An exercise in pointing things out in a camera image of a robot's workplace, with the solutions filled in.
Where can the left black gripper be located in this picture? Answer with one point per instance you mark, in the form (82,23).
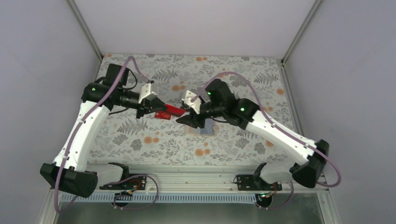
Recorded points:
(144,106)

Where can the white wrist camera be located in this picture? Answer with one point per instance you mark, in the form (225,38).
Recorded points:
(148,90)
(192,100)

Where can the aluminium mounting rail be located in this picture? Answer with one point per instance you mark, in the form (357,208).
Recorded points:
(204,181)

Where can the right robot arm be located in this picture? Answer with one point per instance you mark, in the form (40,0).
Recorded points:
(307,155)

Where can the floral patterned table mat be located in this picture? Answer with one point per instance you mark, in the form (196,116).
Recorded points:
(125,139)

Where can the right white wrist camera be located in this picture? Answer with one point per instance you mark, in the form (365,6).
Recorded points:
(192,100)

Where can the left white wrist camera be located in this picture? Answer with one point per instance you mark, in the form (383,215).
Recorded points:
(148,90)

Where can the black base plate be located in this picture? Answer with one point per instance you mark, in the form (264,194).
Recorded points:
(253,183)
(136,183)

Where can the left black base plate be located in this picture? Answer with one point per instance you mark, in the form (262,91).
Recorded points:
(136,183)

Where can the red credit card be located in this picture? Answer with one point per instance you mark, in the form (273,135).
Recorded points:
(174,111)
(162,115)

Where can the grey slotted cable duct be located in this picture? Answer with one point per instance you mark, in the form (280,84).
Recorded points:
(104,197)

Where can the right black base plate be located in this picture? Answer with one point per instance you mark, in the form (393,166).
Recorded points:
(253,183)

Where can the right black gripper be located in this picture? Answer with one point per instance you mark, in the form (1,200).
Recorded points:
(195,114)

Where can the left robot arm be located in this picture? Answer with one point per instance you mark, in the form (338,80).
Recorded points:
(68,171)

